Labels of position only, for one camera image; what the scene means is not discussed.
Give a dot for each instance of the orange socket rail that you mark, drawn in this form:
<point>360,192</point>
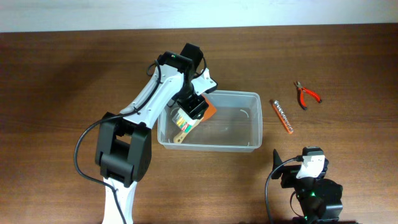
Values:
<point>281,115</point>

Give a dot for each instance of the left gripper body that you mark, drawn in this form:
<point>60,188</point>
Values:
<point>192,102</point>

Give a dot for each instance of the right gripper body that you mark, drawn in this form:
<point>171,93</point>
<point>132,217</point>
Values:
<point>289,182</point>

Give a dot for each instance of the clear plastic container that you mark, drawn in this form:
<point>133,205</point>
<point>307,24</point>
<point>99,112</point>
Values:
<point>235,127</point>

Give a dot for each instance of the clear case coloured screwdriver bits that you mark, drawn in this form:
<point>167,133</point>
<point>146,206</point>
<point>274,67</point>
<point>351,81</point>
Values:
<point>184,122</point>

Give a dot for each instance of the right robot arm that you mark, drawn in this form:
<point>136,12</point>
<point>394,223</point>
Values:
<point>319,198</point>

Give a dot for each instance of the orange scraper wooden handle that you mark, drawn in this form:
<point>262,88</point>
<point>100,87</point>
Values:
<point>210,111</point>

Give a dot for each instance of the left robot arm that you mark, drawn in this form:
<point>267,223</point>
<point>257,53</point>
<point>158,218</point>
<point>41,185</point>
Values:
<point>124,147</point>

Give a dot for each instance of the red black pliers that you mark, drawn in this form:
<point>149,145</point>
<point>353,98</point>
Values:
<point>301,90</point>

